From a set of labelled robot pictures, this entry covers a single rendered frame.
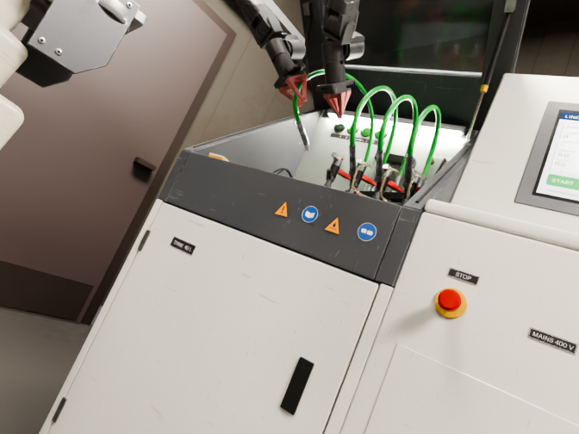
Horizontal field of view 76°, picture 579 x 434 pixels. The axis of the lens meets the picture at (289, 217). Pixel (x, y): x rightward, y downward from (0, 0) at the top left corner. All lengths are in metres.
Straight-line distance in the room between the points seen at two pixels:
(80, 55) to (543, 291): 0.82
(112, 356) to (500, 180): 1.06
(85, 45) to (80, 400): 0.83
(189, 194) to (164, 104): 1.59
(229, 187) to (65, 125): 1.56
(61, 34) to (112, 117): 1.77
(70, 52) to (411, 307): 0.70
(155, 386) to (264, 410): 0.28
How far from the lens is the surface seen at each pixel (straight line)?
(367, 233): 0.77
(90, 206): 2.46
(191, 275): 0.95
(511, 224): 0.76
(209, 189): 1.01
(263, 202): 0.90
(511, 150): 1.14
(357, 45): 1.16
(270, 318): 0.81
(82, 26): 0.73
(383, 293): 0.74
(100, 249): 2.53
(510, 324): 0.72
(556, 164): 1.12
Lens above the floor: 0.72
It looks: 9 degrees up
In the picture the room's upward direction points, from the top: 24 degrees clockwise
